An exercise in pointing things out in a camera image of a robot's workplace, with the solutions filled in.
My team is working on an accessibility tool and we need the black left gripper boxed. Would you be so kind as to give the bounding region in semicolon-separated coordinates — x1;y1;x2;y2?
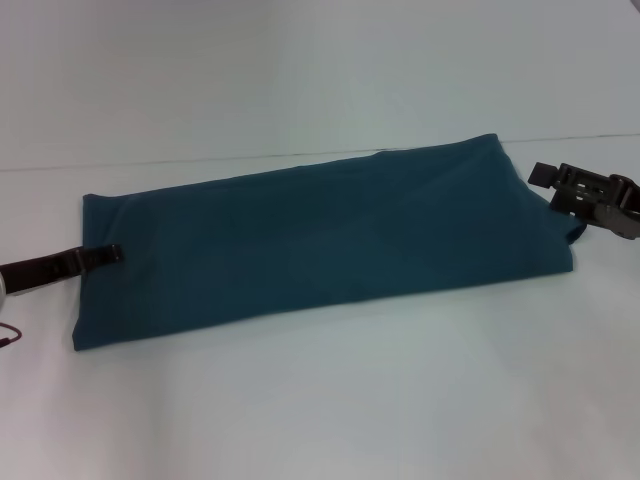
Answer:
0;242;125;296

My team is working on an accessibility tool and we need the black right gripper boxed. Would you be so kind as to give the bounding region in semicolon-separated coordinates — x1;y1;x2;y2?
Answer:
528;161;640;240

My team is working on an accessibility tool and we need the teal t-shirt with FREE print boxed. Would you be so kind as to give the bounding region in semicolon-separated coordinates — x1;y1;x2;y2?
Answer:
71;132;586;352

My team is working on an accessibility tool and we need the red cable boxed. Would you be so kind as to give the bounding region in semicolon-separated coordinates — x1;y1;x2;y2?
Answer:
0;322;25;350

